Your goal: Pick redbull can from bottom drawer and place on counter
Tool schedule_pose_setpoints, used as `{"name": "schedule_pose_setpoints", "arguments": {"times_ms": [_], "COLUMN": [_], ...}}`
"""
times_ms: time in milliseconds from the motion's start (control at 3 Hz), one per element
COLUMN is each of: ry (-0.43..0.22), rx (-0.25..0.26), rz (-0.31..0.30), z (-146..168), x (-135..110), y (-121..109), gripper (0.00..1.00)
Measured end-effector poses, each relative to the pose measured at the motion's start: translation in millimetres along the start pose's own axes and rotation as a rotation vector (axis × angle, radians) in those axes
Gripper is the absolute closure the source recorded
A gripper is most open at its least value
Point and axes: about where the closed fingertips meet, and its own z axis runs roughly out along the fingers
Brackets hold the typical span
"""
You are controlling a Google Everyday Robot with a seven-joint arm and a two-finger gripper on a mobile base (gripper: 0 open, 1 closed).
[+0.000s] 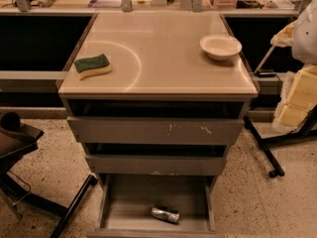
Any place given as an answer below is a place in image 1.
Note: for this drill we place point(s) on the silver redbull can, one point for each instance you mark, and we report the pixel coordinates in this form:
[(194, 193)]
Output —
[(165, 214)]

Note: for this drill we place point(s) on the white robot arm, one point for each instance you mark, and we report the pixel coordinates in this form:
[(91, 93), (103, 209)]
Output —
[(298, 95)]

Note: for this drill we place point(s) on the grey drawer cabinet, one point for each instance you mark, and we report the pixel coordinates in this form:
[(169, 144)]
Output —
[(156, 56)]

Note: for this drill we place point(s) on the top grey drawer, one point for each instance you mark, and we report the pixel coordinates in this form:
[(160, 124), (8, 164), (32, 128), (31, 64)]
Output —
[(156, 122)]

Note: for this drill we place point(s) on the grey drawer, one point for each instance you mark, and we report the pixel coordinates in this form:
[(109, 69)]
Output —
[(156, 122), (127, 202), (167, 160)]

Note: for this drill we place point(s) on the middle grey drawer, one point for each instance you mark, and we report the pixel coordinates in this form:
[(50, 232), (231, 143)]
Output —
[(167, 160)]

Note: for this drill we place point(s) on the bottom grey drawer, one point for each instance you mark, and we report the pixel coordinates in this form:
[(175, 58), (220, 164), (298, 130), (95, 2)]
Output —
[(127, 202)]

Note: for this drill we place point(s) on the green yellow sponge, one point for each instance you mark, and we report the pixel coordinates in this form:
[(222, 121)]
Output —
[(92, 66)]

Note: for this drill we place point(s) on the white bowl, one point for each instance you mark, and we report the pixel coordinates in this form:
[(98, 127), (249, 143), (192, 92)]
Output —
[(220, 47)]

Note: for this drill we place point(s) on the white pole with black base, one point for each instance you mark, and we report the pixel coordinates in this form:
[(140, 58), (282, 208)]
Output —
[(266, 56)]

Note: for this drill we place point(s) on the black wheeled stand right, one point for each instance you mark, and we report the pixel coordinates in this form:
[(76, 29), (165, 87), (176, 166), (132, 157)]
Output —
[(307, 132)]

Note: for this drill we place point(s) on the black stand left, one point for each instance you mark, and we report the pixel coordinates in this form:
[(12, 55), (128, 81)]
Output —
[(56, 171)]

